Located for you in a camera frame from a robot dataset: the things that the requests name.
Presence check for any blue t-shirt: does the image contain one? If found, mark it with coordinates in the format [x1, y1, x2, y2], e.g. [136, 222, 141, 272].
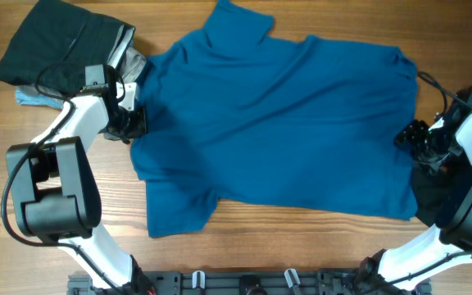
[130, 1, 418, 238]

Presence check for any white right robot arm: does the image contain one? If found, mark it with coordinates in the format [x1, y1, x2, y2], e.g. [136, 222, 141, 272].
[353, 115, 472, 294]

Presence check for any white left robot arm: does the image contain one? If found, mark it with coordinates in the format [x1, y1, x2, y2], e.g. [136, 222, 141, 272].
[1, 94, 156, 294]

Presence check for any black garment at right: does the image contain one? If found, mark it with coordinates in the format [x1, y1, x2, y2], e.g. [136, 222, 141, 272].
[411, 93, 472, 230]

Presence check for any grey folded garment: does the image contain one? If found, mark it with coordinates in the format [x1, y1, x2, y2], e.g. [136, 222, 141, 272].
[16, 26, 148, 107]

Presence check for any light blue folded garment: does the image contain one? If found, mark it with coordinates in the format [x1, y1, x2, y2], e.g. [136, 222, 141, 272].
[16, 89, 63, 110]

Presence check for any black folded garment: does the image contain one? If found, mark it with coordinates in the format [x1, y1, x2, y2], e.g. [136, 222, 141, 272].
[0, 0, 135, 93]

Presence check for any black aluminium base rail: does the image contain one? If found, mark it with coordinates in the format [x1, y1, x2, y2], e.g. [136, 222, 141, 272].
[66, 268, 433, 295]

